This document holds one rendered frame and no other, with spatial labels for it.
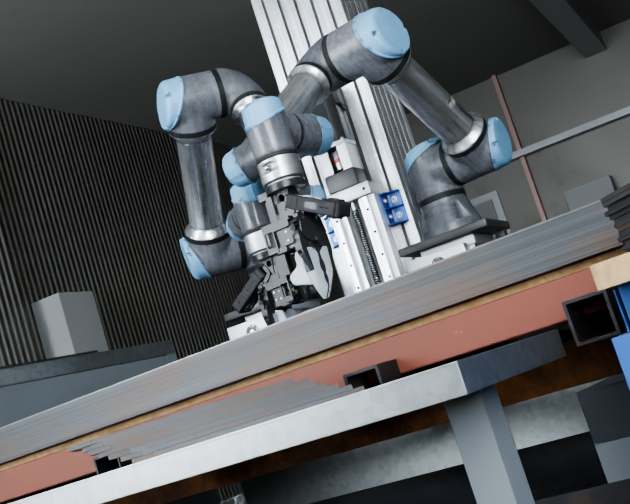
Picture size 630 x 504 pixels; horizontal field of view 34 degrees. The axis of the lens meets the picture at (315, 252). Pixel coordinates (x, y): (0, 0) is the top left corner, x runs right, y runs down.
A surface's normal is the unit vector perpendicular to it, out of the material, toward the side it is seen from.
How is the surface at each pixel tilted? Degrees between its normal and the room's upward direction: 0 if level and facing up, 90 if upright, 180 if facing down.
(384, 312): 90
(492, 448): 90
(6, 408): 90
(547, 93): 90
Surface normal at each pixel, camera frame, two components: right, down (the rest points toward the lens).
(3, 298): 0.86, -0.33
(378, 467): -0.53, 0.04
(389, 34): 0.66, -0.39
